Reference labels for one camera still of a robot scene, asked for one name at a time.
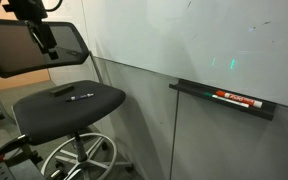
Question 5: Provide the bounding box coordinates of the green whiteboard marker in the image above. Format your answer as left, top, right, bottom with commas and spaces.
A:
203, 92, 249, 108

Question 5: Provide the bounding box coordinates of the black mesh office chair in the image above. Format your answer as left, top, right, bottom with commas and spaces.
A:
0, 20, 126, 180

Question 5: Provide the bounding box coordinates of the black whiteboard eraser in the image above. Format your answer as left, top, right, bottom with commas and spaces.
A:
50, 85, 74, 97

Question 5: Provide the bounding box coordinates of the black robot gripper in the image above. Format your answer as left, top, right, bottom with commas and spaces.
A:
3, 0, 58, 60

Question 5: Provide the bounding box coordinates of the black marker tray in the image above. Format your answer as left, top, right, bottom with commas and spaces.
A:
169, 79, 277, 121

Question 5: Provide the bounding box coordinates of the red whiteboard marker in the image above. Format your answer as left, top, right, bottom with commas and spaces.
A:
216, 90, 263, 108

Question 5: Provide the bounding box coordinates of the purple whiteboard marker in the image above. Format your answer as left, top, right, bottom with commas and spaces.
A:
66, 94, 94, 102

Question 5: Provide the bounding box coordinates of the large white whiteboard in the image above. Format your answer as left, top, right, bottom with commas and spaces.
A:
83, 0, 288, 106

